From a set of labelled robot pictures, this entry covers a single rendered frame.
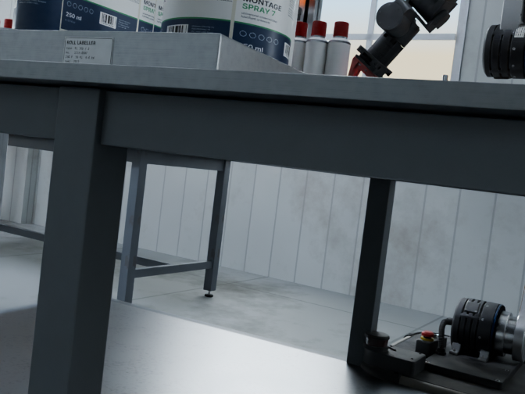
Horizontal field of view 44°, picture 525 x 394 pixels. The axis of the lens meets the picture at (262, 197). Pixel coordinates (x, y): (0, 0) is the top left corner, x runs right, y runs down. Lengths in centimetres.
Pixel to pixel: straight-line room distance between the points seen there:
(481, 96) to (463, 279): 341
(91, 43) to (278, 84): 30
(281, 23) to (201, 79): 37
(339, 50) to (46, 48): 78
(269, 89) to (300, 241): 371
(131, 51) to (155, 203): 424
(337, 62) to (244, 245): 314
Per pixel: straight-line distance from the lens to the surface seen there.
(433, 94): 53
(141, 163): 295
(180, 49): 72
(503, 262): 385
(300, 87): 57
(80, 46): 81
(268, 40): 94
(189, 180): 477
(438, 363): 191
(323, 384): 168
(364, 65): 143
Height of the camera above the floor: 75
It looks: 3 degrees down
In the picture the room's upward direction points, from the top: 7 degrees clockwise
